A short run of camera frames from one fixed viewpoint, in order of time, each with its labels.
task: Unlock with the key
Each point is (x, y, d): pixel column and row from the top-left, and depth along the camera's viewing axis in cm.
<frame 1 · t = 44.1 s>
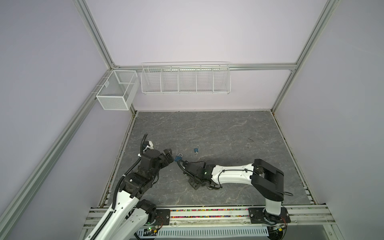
left hand: (165, 155, 75), fingers open
right hand: (193, 180, 86), fingers closed
large teal padlock: (178, 158, 96), on the table
small teal padlock: (196, 149, 101), on the table

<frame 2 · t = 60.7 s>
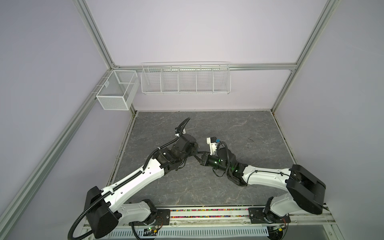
left hand: (194, 146, 76), fingers open
right hand: (192, 155, 75), fingers closed
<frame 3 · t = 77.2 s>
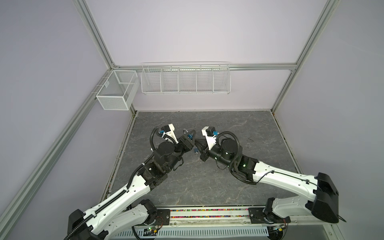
left hand: (195, 135, 67), fingers open
right hand: (193, 141, 67), fingers closed
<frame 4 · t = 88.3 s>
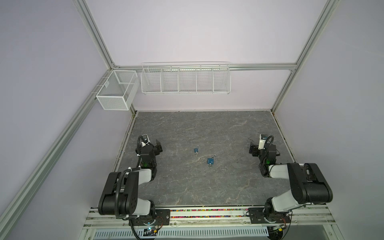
left hand: (150, 143, 91), fingers open
right hand: (260, 144, 94), fingers open
